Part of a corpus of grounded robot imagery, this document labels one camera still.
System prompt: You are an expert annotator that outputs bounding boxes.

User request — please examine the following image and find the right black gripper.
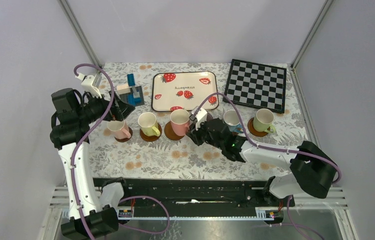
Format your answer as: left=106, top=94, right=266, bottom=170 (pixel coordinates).
left=185, top=118, right=224, bottom=150

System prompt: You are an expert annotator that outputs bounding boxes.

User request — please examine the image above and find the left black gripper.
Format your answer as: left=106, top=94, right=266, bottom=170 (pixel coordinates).
left=76, top=88, right=134, bottom=124

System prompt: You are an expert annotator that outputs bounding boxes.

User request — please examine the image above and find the blue mug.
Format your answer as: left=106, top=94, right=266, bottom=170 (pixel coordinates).
left=223, top=109, right=244, bottom=134

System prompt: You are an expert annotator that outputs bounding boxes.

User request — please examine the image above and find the pink mug front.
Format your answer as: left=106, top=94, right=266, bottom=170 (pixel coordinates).
left=106, top=120, right=131, bottom=139

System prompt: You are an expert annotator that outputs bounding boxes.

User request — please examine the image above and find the pink mug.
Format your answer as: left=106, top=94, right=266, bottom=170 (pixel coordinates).
left=106, top=120, right=131, bottom=139
left=170, top=109, right=190, bottom=137

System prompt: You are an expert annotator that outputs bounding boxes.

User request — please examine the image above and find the pink mug back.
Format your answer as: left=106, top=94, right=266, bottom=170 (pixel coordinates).
left=170, top=109, right=190, bottom=137

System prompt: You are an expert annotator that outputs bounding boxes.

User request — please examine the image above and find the brown coaster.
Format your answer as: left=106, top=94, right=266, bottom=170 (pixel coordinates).
left=164, top=121, right=184, bottom=141
left=139, top=123, right=162, bottom=142
left=247, top=117, right=271, bottom=137

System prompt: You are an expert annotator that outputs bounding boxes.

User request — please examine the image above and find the dark walnut coaster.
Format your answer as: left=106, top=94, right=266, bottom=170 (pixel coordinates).
left=114, top=127, right=133, bottom=143

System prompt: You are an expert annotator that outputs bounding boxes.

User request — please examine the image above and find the green mug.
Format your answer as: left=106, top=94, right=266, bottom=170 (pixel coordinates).
left=252, top=108, right=277, bottom=134

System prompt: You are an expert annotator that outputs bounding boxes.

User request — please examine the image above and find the yellow mug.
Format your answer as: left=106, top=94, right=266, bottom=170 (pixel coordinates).
left=137, top=112, right=161, bottom=137

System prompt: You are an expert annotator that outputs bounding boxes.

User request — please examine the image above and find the strawberry print serving tray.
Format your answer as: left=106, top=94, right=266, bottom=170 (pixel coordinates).
left=151, top=71, right=219, bottom=112

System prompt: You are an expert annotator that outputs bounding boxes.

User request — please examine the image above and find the black white chessboard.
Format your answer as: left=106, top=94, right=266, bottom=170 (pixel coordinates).
left=224, top=59, right=287, bottom=114

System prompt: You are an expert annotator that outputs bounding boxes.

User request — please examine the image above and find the grey purple mug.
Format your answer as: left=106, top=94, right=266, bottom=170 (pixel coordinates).
left=206, top=113, right=214, bottom=122

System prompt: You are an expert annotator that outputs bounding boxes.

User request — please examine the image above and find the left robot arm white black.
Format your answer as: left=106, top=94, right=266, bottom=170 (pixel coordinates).
left=50, top=88, right=135, bottom=240

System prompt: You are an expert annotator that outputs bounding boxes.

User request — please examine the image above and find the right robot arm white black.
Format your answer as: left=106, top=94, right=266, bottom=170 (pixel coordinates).
left=186, top=118, right=340, bottom=206

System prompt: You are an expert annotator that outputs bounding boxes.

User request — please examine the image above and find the toy block stack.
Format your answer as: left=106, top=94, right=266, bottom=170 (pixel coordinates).
left=116, top=73, right=145, bottom=107

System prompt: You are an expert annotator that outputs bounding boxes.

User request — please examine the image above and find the floral tablecloth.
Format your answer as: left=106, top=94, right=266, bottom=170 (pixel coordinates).
left=89, top=62, right=309, bottom=181

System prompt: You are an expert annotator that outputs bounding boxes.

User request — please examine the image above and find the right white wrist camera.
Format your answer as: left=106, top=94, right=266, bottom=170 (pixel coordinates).
left=189, top=106, right=208, bottom=130

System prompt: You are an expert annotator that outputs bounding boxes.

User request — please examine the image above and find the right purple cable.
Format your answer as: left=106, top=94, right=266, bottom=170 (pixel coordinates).
left=192, top=92, right=342, bottom=240

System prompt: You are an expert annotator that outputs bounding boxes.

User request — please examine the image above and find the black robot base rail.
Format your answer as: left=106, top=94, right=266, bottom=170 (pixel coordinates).
left=117, top=177, right=296, bottom=218

